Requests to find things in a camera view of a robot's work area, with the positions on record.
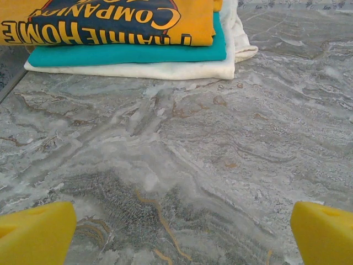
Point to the yellow printed folded t-shirt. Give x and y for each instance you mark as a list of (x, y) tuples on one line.
[(104, 19)]

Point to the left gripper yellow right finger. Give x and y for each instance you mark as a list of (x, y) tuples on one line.
[(325, 237)]

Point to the aluminium frame rail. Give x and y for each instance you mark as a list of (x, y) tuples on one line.
[(11, 86)]

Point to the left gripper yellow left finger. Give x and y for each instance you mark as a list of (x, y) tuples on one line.
[(33, 234)]

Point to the teal folded t-shirt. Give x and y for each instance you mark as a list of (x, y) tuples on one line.
[(124, 55)]

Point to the white folded t-shirt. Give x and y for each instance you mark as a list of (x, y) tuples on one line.
[(165, 70)]

